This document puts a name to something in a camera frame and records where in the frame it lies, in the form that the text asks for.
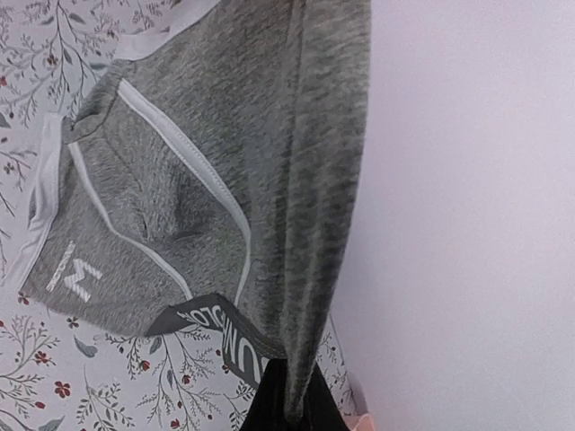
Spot floral tablecloth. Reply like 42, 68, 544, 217
1, 1, 355, 430

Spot grey boxer briefs white trim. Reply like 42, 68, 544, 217
4, 1, 371, 430

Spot pink divided organizer tray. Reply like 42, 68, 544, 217
342, 372, 376, 431

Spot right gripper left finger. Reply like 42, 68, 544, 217
241, 359, 289, 431

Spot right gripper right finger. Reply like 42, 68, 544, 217
300, 365, 349, 431

